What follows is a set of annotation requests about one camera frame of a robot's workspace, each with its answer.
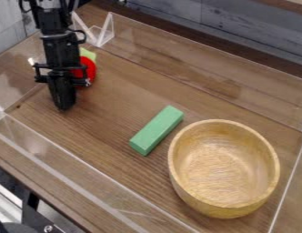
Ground black metal table bracket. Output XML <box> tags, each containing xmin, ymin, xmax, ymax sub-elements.
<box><xmin>21</xmin><ymin>191</ymin><xmax>66</xmax><ymax>233</ymax></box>

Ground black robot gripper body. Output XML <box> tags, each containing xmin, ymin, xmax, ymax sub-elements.
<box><xmin>19</xmin><ymin>0</ymin><xmax>91</xmax><ymax>86</ymax></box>

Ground light wooden bowl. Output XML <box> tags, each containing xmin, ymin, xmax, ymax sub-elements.
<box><xmin>169</xmin><ymin>119</ymin><xmax>282</xmax><ymax>219</ymax></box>

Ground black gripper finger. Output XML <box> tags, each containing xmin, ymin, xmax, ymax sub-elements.
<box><xmin>49</xmin><ymin>71</ymin><xmax>77</xmax><ymax>110</ymax></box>

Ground clear acrylic tray wall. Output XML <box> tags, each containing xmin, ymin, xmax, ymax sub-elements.
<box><xmin>0</xmin><ymin>6</ymin><xmax>302</xmax><ymax>233</ymax></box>

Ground green rectangular block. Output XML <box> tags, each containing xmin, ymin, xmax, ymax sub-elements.
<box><xmin>130</xmin><ymin>106</ymin><xmax>185</xmax><ymax>156</ymax></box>

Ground clear acrylic corner bracket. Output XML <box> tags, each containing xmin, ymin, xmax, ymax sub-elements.
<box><xmin>73</xmin><ymin>12</ymin><xmax>115</xmax><ymax>47</ymax></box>

